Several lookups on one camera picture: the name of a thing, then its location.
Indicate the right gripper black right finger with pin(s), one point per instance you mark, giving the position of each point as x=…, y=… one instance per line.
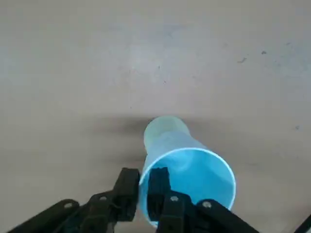
x=158, y=191

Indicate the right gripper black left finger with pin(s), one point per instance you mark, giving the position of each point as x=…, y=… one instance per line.
x=126, y=191

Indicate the blue plastic cup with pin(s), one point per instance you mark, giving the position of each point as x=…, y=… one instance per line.
x=201, y=174

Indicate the green plastic cup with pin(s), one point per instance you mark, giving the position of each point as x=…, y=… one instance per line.
x=158, y=125

